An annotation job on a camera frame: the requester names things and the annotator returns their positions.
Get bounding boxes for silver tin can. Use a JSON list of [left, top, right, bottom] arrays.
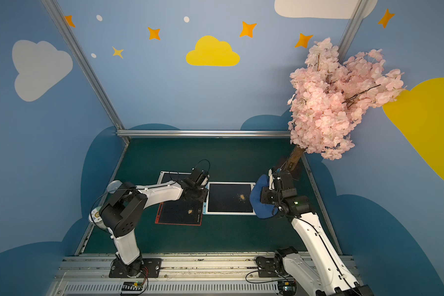
[[106, 180, 122, 194]]

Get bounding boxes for left small circuit board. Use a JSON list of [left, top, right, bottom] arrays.
[[120, 281, 143, 296]]

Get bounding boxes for pink cherry blossom tree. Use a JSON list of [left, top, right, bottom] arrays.
[[287, 38, 405, 160]]

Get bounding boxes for blue wiping cloth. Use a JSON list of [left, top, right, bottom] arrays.
[[249, 175, 278, 219]]

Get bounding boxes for right small circuit board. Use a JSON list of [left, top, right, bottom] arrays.
[[277, 281, 297, 296]]

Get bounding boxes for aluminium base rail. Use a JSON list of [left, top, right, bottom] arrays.
[[46, 252, 367, 296]]

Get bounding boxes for red frame drawing tablet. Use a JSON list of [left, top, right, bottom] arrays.
[[155, 199, 204, 226]]

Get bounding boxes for dark square tree base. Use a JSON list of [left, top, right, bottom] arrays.
[[276, 157, 303, 180]]

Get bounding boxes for white frame drawing tablet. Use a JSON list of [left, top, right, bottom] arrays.
[[157, 171, 190, 185]]

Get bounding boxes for white blue drawing tablet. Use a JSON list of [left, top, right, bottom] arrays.
[[203, 182, 255, 216]]

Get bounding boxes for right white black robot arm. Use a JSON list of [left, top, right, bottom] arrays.
[[250, 175, 373, 296]]

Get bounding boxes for small circuit board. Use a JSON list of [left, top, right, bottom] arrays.
[[277, 281, 297, 296], [120, 281, 143, 296]]

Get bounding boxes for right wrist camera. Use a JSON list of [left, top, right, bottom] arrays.
[[268, 167, 285, 191]]

